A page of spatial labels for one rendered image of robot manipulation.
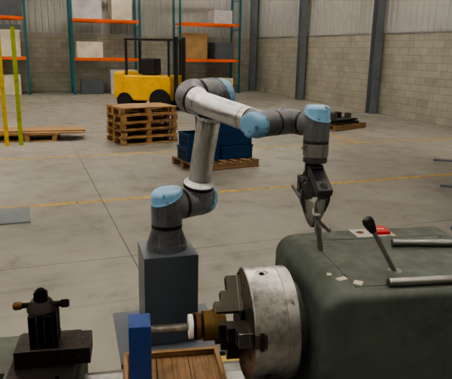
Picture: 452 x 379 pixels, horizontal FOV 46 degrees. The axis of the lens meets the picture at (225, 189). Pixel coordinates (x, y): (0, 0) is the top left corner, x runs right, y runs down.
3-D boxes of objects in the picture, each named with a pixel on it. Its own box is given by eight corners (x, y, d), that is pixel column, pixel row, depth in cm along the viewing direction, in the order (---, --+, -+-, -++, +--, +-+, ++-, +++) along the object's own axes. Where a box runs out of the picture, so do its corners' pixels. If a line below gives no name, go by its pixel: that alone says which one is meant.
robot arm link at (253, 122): (160, 76, 182) (259, 108, 148) (186, 75, 189) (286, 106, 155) (159, 110, 186) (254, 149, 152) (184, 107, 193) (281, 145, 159)
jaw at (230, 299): (250, 313, 157) (246, 273, 162) (253, 309, 152) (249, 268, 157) (213, 315, 155) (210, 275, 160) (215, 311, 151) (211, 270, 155)
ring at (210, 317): (222, 301, 155) (190, 303, 154) (228, 316, 146) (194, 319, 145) (222, 330, 158) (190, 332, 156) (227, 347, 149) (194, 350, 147)
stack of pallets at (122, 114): (161, 135, 1175) (160, 101, 1157) (179, 141, 1104) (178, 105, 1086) (105, 139, 1111) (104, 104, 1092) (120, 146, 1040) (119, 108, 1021)
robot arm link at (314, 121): (314, 103, 161) (337, 105, 155) (312, 139, 164) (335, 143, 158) (297, 104, 156) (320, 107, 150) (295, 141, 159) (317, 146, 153)
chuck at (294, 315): (268, 333, 175) (275, 246, 164) (296, 402, 146) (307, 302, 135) (258, 334, 174) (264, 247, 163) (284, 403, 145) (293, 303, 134)
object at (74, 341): (92, 344, 161) (92, 328, 159) (90, 363, 151) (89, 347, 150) (21, 350, 157) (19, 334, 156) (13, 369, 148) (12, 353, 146)
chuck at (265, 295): (258, 334, 174) (264, 247, 163) (284, 403, 145) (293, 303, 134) (231, 335, 173) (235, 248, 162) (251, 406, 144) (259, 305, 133)
